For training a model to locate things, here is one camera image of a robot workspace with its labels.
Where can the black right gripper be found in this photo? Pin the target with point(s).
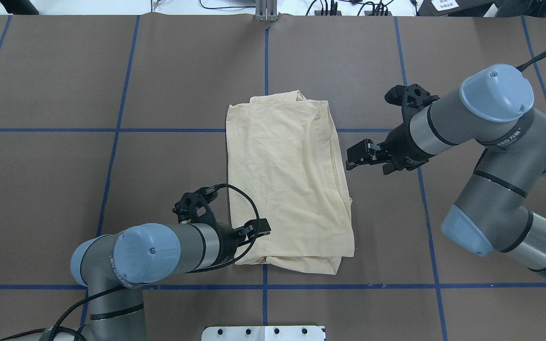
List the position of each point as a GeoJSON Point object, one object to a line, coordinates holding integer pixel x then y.
{"type": "Point", "coordinates": [403, 145]}

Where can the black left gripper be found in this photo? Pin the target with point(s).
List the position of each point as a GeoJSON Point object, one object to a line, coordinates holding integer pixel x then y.
{"type": "Point", "coordinates": [227, 236]}

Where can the cream long-sleeve printed shirt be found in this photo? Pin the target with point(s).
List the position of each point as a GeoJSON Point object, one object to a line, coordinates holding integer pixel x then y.
{"type": "Point", "coordinates": [283, 151]}

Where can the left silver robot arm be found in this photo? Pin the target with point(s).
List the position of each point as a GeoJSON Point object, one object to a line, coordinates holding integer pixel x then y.
{"type": "Point", "coordinates": [115, 267]}

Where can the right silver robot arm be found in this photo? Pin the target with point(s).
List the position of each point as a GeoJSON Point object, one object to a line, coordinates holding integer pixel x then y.
{"type": "Point", "coordinates": [495, 108]}

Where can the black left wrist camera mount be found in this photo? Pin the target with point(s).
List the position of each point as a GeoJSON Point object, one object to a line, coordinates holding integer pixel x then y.
{"type": "Point", "coordinates": [194, 207]}

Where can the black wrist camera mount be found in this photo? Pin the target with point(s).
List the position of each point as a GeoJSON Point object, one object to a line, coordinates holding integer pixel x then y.
{"type": "Point", "coordinates": [412, 99]}
{"type": "Point", "coordinates": [194, 207]}

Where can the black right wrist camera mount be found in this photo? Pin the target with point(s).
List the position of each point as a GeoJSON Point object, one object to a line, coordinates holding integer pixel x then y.
{"type": "Point", "coordinates": [412, 99]}

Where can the aluminium frame post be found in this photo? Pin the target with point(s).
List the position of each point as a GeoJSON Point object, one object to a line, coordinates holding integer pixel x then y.
{"type": "Point", "coordinates": [266, 10]}

